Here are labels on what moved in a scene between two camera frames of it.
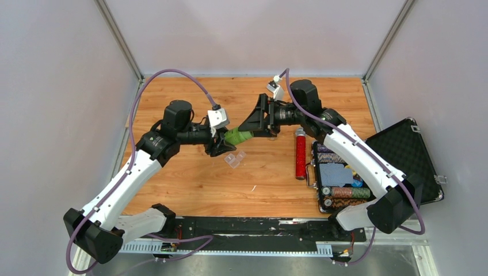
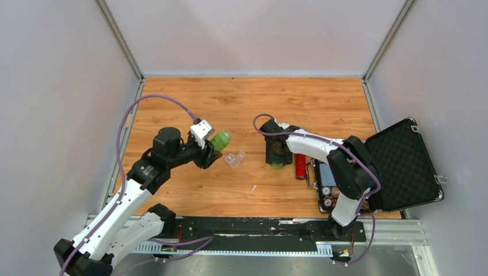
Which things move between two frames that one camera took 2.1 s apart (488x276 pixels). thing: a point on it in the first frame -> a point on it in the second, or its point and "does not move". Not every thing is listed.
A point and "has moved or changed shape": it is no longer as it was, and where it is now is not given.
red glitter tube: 300,158 does not move
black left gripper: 220,146 -> 205,160
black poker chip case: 405,146 does not move
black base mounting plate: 261,234 does not move
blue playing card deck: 335,175 does not move
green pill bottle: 234,136 has moved or changed shape
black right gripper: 255,121 -> 271,157
